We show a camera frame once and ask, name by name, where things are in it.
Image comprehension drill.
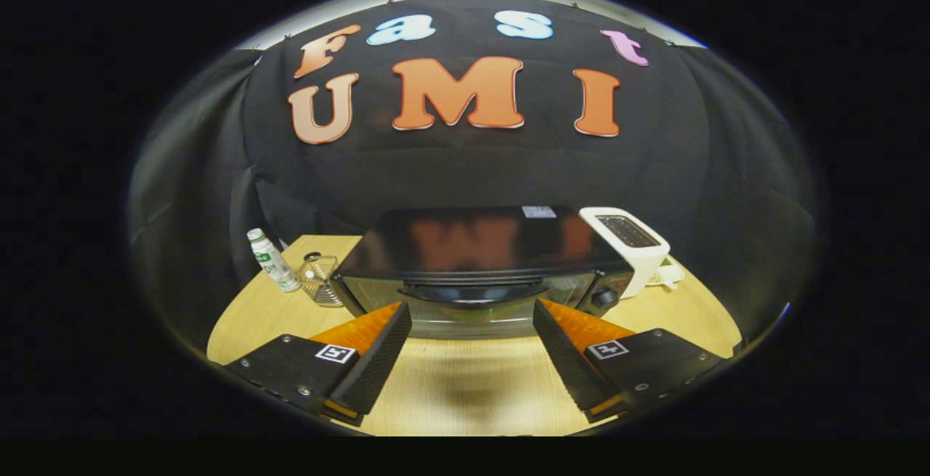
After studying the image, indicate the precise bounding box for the divided white bean dish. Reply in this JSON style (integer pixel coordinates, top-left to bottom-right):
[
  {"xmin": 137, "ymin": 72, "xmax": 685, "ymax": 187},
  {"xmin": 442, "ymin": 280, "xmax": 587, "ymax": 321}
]
[{"xmin": 647, "ymin": 256, "xmax": 686, "ymax": 292}]

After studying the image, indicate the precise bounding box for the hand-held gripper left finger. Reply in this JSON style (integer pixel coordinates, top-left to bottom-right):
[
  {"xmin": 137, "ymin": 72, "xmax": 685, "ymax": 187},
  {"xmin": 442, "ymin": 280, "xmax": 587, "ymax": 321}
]
[{"xmin": 224, "ymin": 302, "xmax": 413, "ymax": 427}]

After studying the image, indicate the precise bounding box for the black toaster oven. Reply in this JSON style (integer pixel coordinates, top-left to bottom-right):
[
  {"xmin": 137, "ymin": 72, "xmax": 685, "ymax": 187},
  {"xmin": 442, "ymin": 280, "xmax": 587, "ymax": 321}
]
[{"xmin": 331, "ymin": 205, "xmax": 635, "ymax": 339}]

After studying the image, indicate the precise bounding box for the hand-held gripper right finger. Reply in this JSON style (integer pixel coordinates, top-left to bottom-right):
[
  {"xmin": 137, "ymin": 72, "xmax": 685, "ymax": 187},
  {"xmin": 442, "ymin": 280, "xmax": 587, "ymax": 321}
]
[{"xmin": 533, "ymin": 298, "xmax": 729, "ymax": 424}]

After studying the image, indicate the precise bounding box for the white pop-up toaster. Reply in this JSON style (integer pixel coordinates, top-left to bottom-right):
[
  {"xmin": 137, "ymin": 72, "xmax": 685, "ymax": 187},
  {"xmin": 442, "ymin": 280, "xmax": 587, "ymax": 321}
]
[{"xmin": 578, "ymin": 206, "xmax": 671, "ymax": 300}]

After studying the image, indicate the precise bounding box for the clear glass jar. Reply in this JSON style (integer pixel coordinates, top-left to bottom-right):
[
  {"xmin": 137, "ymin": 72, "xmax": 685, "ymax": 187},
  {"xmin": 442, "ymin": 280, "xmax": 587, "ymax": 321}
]
[{"xmin": 297, "ymin": 251, "xmax": 344, "ymax": 308}]

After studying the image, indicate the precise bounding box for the white bottle green label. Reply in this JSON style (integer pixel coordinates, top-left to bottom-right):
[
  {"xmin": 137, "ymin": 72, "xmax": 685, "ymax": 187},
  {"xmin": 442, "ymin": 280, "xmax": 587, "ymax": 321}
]
[{"xmin": 246, "ymin": 227, "xmax": 302, "ymax": 294}]

